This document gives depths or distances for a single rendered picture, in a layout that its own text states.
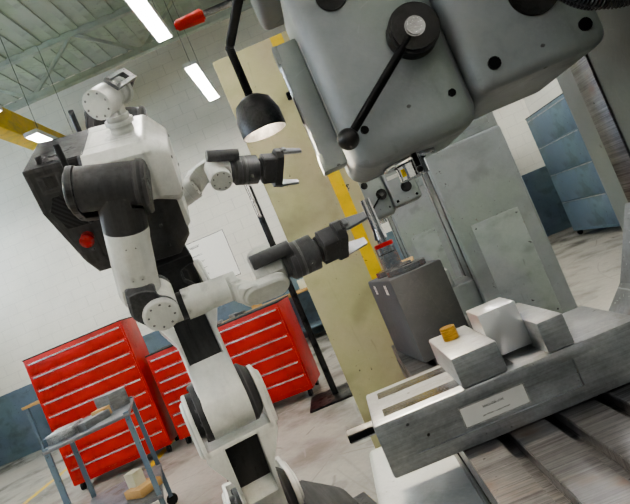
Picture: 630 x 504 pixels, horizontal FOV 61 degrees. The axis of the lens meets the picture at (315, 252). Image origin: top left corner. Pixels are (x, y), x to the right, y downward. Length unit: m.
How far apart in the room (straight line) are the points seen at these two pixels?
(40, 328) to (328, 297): 9.13
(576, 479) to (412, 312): 0.62
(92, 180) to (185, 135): 9.36
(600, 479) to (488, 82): 0.49
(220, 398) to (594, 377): 0.82
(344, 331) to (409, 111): 1.90
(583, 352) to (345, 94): 0.45
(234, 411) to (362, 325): 1.39
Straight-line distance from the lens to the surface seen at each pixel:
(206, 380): 1.30
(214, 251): 10.06
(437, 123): 0.78
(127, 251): 1.13
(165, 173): 1.23
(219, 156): 1.60
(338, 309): 2.57
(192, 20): 1.05
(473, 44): 0.80
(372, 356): 2.61
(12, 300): 11.51
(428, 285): 1.15
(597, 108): 1.10
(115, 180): 1.08
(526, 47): 0.81
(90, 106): 1.27
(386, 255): 1.27
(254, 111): 0.83
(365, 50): 0.79
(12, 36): 9.96
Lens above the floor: 1.22
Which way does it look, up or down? 1 degrees up
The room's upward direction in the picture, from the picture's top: 23 degrees counter-clockwise
